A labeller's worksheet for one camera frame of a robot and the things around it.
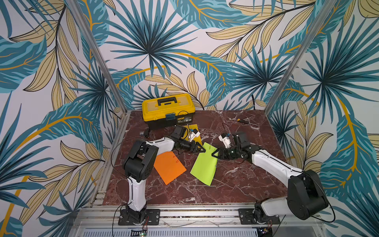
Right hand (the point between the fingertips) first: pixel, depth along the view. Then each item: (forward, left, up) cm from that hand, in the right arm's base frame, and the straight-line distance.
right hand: (214, 154), depth 84 cm
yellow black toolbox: (+29, +29, +6) cm, 41 cm away
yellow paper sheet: (+11, +15, +10) cm, 21 cm away
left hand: (+2, +6, -1) cm, 7 cm away
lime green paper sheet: (-4, +5, -7) cm, 10 cm away
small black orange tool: (+34, -25, -9) cm, 43 cm away
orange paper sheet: (-2, +27, -10) cm, 29 cm away
